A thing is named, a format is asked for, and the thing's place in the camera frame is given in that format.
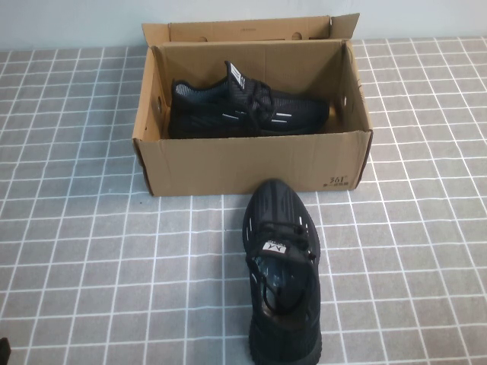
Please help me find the brown cardboard shoe box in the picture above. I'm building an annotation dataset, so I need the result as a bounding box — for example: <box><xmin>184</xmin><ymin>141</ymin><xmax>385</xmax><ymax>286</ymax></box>
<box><xmin>132</xmin><ymin>13</ymin><xmax>374</xmax><ymax>198</ymax></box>

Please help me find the grey checked tablecloth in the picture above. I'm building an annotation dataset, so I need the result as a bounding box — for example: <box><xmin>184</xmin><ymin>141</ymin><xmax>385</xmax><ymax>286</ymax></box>
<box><xmin>0</xmin><ymin>36</ymin><xmax>487</xmax><ymax>365</ymax></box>

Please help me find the black knit sneaker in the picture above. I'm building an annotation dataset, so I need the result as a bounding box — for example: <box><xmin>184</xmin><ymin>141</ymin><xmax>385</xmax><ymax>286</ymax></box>
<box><xmin>167</xmin><ymin>59</ymin><xmax>331</xmax><ymax>138</ymax></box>
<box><xmin>242</xmin><ymin>178</ymin><xmax>323</xmax><ymax>365</ymax></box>

